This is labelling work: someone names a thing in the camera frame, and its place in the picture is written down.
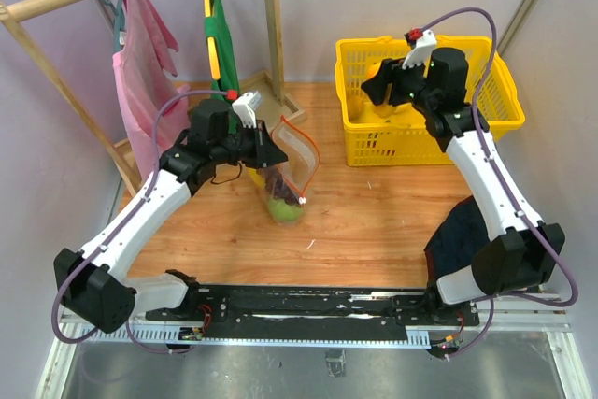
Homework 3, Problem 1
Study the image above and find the dark navy cloth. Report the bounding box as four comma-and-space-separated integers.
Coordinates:
424, 196, 490, 281

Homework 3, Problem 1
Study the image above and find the dark red grapes bunch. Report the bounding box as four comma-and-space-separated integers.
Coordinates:
262, 167, 299, 206

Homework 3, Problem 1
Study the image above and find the yellow plastic basket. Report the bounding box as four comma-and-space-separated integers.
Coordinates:
335, 35, 525, 167

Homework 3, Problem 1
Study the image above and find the yellow hanger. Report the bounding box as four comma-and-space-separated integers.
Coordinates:
204, 0, 221, 80

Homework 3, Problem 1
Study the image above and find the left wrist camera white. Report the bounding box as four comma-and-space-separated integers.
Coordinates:
232, 91, 263, 128

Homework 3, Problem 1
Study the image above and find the yellow mango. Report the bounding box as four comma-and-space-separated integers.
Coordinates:
373, 104, 397, 120

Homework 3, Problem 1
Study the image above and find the wooden clothes rack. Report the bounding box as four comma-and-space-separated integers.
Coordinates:
0, 0, 307, 194

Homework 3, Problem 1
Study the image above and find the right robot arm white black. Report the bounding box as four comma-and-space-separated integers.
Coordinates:
361, 48, 565, 324

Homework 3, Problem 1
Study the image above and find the clear zip top bag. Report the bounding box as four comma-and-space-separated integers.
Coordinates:
255, 116, 320, 223

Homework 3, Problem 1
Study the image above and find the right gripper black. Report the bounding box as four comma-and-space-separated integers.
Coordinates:
362, 52, 437, 113

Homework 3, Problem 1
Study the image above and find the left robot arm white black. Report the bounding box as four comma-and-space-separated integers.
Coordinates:
51, 92, 288, 342

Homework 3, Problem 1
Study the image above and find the yellow bell pepper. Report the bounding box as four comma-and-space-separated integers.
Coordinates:
249, 169, 265, 189

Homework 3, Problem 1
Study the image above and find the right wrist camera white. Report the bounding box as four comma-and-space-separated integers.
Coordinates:
402, 29, 437, 70

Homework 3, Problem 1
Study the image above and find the green cabbage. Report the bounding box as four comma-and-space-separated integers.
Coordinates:
266, 198, 304, 223

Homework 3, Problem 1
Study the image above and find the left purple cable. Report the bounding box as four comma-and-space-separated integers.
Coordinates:
50, 88, 233, 356

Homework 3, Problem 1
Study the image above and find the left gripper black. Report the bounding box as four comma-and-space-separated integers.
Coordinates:
212, 120, 289, 169

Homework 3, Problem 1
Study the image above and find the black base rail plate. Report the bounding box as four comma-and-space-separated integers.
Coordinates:
145, 284, 480, 345

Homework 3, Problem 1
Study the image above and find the green shirt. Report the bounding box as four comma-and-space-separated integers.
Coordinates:
204, 0, 242, 101

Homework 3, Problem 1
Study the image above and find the teal hanger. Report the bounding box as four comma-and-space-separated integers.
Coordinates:
99, 0, 126, 53

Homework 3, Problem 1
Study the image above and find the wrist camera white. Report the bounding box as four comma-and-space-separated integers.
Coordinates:
402, 29, 437, 70
232, 91, 263, 128

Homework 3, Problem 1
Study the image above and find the pink shirt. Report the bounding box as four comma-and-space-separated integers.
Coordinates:
112, 0, 190, 181

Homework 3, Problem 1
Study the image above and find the aluminium frame rail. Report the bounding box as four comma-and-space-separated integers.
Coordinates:
36, 295, 597, 398

